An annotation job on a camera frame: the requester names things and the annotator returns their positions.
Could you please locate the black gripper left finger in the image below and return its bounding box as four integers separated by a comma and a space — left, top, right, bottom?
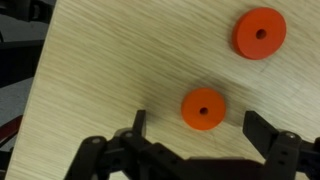
132, 110, 146, 136

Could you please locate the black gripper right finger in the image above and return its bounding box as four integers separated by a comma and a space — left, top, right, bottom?
242, 111, 279, 158

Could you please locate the orange ring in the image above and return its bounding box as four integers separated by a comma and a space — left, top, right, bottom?
231, 7, 288, 61
180, 87, 227, 131

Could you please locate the orange ring front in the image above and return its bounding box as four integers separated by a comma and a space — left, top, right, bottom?
231, 7, 288, 61

